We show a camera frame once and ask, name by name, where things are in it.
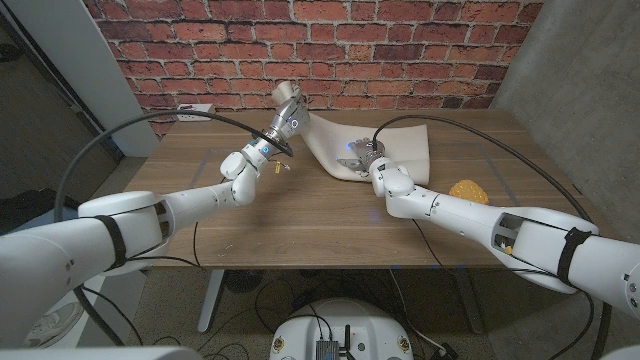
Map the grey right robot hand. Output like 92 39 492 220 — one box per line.
337 138 387 176

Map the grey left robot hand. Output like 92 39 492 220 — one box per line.
264 94 312 147

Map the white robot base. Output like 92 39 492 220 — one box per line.
269 298 415 360

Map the yellow textured sponge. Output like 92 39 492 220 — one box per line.
448 179 490 206

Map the red brick printed backdrop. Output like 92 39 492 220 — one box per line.
82 0 546 139

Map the white power strip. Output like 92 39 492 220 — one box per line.
176 103 215 123

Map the black round floor fan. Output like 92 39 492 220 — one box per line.
224 269 265 295

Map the white table leg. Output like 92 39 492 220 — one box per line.
197 268 226 335

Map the small grey electronics box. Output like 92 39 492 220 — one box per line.
315 339 341 360

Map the white structural column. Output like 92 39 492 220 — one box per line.
4 0 161 159

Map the black bag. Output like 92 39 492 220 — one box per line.
0 188 81 232

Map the white sneaker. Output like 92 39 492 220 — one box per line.
22 301 85 350

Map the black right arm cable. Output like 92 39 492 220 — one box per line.
372 114 614 360

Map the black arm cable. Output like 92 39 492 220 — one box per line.
53 109 295 347
372 114 614 360

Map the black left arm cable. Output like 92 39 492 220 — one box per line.
53 109 295 347

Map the white floor cable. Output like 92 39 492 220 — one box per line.
388 269 447 354

